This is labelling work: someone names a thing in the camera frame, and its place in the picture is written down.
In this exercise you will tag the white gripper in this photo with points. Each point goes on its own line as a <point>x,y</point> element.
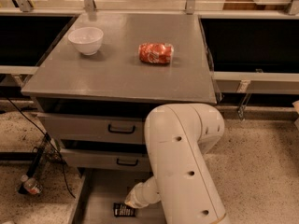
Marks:
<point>138,192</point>

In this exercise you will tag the black rxbar chocolate bar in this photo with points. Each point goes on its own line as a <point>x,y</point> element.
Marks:
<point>123,210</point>

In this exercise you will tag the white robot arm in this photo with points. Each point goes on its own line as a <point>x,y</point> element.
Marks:
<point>177,136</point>

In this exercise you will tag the grey open bottom drawer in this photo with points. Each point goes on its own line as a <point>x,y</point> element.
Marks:
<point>101,189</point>

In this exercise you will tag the grey middle drawer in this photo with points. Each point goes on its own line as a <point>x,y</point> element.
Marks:
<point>104,160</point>

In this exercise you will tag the grey top drawer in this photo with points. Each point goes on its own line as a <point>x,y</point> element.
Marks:
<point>91,128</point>

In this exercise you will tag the grey drawer cabinet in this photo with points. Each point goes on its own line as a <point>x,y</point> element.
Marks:
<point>114,82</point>

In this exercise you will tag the black stand on floor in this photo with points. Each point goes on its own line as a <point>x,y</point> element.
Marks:
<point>33,166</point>

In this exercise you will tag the plastic bottle on floor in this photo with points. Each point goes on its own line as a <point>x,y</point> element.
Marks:
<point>31,185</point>

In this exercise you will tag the crushed red soda can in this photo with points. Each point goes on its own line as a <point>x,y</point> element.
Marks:
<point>156,53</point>

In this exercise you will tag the white ceramic bowl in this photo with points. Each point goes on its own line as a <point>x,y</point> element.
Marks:
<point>86,40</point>

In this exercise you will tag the black middle drawer handle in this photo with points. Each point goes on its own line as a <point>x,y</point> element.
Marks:
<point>127,163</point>

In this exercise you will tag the black drawer handle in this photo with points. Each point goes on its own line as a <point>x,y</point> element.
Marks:
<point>127,163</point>
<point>121,130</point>

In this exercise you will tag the black top drawer handle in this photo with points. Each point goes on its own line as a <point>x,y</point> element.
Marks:
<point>121,130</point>

